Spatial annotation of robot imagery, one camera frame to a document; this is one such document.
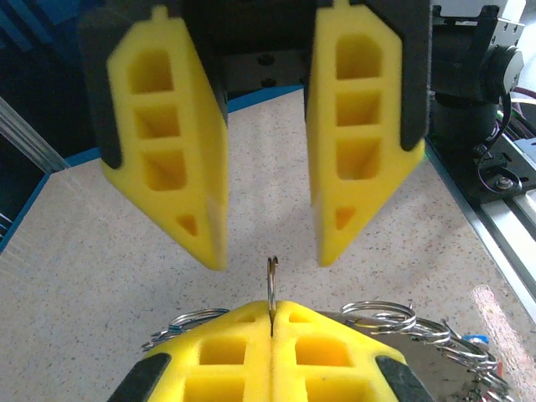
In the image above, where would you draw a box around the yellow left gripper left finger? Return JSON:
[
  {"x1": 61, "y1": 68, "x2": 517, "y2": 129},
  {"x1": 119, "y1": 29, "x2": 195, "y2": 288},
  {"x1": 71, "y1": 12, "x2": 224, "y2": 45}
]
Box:
[{"x1": 106, "y1": 299, "x2": 274, "y2": 402}]

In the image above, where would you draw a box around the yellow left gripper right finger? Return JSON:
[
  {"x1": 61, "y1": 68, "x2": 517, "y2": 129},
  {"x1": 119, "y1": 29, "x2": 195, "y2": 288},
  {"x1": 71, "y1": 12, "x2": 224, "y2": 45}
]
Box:
[{"x1": 271, "y1": 299, "x2": 436, "y2": 402}]

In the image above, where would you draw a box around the steel split keyring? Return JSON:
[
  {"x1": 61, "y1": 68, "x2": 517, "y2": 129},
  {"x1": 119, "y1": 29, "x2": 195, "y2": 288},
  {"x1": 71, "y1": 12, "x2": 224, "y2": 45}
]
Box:
[
  {"x1": 472, "y1": 359, "x2": 513, "y2": 393},
  {"x1": 441, "y1": 334, "x2": 493, "y2": 362},
  {"x1": 412, "y1": 317, "x2": 453, "y2": 349},
  {"x1": 141, "y1": 328, "x2": 185, "y2": 353},
  {"x1": 168, "y1": 307, "x2": 230, "y2": 332},
  {"x1": 341, "y1": 299, "x2": 419, "y2": 335},
  {"x1": 266, "y1": 255, "x2": 281, "y2": 338}
]

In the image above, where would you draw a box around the blue table edge strip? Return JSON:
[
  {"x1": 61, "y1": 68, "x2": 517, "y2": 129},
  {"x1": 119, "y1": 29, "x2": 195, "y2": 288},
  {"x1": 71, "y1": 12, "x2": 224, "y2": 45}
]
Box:
[
  {"x1": 45, "y1": 85, "x2": 306, "y2": 177},
  {"x1": 0, "y1": 173, "x2": 51, "y2": 255}
]

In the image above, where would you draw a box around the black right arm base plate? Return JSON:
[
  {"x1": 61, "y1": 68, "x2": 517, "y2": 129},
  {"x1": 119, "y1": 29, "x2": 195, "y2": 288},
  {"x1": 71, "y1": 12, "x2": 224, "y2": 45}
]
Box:
[{"x1": 472, "y1": 142, "x2": 536, "y2": 202}]

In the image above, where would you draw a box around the long aluminium rail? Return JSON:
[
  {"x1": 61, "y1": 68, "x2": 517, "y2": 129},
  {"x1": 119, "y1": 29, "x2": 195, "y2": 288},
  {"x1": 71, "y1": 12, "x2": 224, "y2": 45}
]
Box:
[{"x1": 460, "y1": 137, "x2": 536, "y2": 311}]

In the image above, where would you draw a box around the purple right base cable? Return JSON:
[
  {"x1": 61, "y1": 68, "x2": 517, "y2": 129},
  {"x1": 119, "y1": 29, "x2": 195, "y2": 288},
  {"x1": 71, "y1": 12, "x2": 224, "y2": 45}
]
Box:
[{"x1": 513, "y1": 85, "x2": 536, "y2": 106}]

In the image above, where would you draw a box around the aluminium frame post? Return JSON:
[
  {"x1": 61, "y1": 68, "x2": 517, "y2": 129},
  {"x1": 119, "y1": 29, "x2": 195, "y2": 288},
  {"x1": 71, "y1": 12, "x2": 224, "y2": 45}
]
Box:
[{"x1": 0, "y1": 95, "x2": 71, "y2": 173}]

